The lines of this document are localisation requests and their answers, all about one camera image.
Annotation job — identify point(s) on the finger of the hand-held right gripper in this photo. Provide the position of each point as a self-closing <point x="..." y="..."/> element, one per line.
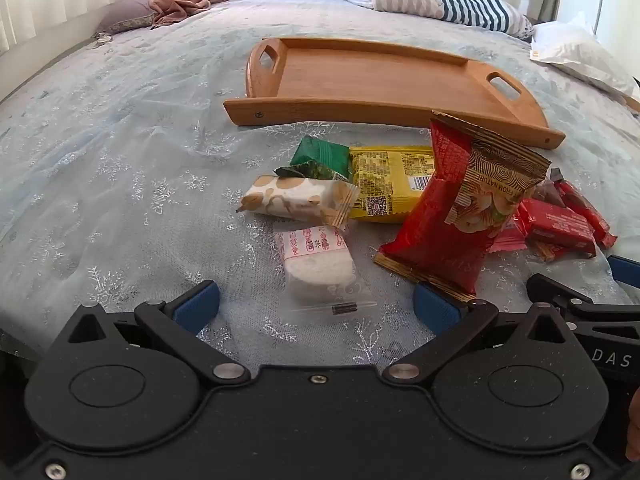
<point x="575" y="301"/>
<point x="626" y="269"/>

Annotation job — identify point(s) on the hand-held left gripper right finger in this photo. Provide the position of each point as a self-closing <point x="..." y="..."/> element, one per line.
<point x="435" y="310"/>

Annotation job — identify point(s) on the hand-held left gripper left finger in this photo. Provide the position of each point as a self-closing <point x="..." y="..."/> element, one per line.
<point x="197" y="305"/>

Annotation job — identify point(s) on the brown almond bar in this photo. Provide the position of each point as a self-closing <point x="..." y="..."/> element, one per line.
<point x="547" y="251"/>

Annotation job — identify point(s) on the red chocolate bar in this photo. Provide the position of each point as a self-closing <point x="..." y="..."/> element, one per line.
<point x="585" y="207"/>

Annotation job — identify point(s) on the red wafer bar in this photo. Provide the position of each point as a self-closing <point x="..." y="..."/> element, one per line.
<point x="555" y="225"/>

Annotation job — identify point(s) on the large red snack bag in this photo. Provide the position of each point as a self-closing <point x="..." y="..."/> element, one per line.
<point x="440" y="230"/>

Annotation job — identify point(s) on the clear rice cake packet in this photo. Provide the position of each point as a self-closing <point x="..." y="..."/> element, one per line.
<point x="315" y="260"/>

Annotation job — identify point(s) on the yellow snack packet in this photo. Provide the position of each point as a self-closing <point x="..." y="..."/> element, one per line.
<point x="385" y="180"/>

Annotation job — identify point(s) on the beige nougat packet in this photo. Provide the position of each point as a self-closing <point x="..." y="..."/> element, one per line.
<point x="290" y="197"/>

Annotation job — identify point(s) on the green snack packet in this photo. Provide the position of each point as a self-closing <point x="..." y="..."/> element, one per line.
<point x="320" y="156"/>

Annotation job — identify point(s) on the wooden tray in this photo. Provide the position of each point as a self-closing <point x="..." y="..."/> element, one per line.
<point x="375" y="80"/>

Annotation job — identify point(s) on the person's right hand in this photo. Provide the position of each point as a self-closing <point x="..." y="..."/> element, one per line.
<point x="635" y="430"/>

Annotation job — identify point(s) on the light blue snowflake bedspread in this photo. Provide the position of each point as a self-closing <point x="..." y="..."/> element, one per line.
<point x="125" y="135"/>

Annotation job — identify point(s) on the white pillow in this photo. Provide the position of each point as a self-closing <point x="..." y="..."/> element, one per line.
<point x="575" y="50"/>

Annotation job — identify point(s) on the white wardrobe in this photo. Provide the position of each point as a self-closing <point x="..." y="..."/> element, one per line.
<point x="615" y="0"/>

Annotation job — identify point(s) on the small pale trinket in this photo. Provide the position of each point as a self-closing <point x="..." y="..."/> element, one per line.
<point x="102" y="38"/>

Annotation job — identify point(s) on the mauve pillow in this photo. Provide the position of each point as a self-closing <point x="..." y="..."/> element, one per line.
<point x="125" y="12"/>

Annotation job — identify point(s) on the pink cloth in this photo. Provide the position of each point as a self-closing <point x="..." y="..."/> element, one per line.
<point x="185" y="2"/>

